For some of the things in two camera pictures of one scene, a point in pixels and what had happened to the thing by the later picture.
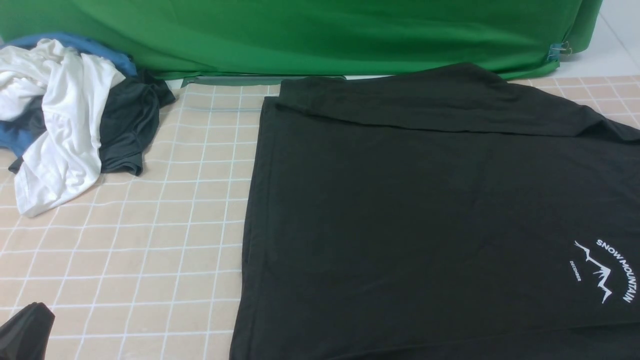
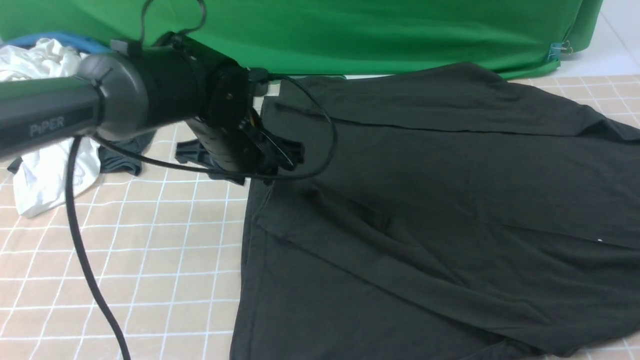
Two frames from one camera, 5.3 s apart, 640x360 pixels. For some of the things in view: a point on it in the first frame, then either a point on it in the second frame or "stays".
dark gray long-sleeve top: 449,213 stays
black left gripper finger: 26,335 → 192,151
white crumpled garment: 72,89 stays
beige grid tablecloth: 147,266 stays
